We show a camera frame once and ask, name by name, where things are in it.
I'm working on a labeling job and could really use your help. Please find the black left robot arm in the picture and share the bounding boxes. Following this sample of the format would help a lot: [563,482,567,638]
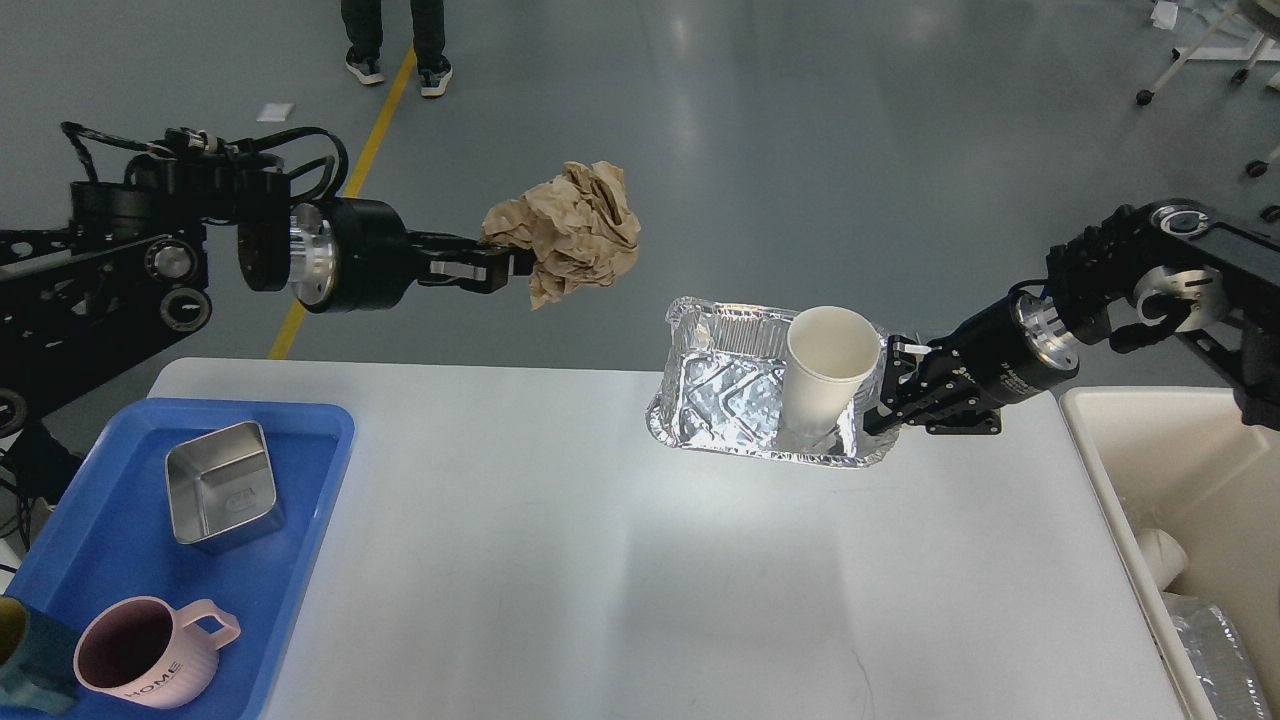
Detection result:
[1,122,535,436]

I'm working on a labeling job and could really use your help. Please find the teal cup in tray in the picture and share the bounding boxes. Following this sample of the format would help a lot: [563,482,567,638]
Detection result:
[1,594,81,717]

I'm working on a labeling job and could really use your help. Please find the brown paper ball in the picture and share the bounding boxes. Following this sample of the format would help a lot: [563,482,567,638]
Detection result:
[481,161,641,311]

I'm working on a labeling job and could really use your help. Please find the white paper on floor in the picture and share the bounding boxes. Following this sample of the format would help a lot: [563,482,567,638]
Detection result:
[256,102,294,123]

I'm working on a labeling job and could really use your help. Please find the standing person legs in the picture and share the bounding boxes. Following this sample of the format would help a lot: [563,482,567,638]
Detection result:
[340,0,454,99]

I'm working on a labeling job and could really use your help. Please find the stainless steel rectangular tin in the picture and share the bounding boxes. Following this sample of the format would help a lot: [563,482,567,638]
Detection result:
[164,421,285,553]

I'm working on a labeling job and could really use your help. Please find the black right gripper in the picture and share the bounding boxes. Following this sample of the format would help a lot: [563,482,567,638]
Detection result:
[861,292,1080,436]

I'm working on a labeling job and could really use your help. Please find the white wheeled cart frame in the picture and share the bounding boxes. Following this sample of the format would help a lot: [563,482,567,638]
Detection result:
[1134,1,1279,225]

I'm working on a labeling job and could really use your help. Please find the cream paper cup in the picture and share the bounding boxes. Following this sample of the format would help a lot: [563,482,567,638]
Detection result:
[781,306,882,437]

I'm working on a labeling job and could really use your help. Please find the foil tray in bin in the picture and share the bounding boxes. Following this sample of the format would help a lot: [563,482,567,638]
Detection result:
[1162,592,1274,719]

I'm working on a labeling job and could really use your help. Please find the pink mug dark inside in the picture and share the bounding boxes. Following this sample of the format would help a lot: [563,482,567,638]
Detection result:
[72,596,241,710]

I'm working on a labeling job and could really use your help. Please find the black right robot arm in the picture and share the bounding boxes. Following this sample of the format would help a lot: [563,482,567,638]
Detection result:
[861,199,1279,436]

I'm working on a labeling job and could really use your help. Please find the aluminium foil tray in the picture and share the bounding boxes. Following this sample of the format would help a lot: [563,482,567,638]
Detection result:
[646,296,900,469]

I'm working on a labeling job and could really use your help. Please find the cream plastic bin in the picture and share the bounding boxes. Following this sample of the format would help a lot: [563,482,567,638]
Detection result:
[1060,387,1279,719]

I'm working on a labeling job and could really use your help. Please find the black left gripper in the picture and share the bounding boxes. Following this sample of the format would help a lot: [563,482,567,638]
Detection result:
[288,199,515,314]

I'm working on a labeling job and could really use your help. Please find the white cup in bin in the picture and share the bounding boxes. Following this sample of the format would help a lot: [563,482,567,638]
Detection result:
[1135,528,1188,591]

